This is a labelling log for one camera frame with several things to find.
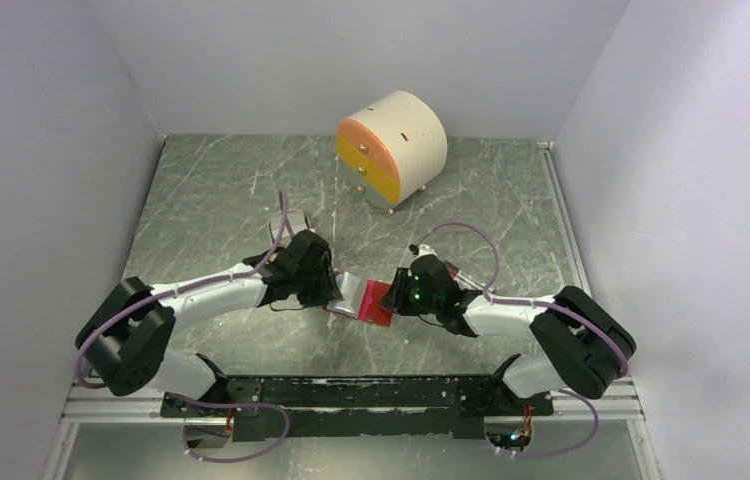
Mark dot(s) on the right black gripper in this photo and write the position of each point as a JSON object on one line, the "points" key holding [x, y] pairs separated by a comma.
{"points": [[395, 299]]}

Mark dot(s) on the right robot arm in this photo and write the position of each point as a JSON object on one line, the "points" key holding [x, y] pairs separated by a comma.
{"points": [[582, 348]]}

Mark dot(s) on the beige oval tray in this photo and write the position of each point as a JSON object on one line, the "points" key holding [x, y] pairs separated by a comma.
{"points": [[285, 226]]}

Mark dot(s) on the red leather card holder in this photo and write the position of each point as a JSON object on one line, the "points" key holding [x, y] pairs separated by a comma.
{"points": [[360, 300]]}

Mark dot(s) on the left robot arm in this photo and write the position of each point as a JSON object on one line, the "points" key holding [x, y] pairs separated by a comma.
{"points": [[126, 341]]}

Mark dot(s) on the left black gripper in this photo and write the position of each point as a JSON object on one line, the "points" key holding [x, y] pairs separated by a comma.
{"points": [[327, 291]]}

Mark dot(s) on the pack of coloured markers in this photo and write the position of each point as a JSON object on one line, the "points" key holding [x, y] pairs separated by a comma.
{"points": [[463, 279]]}

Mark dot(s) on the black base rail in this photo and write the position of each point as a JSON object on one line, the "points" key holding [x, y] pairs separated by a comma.
{"points": [[258, 408]]}

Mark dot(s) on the cream drawer cabinet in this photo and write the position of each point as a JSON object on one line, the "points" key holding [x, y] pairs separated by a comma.
{"points": [[392, 148]]}

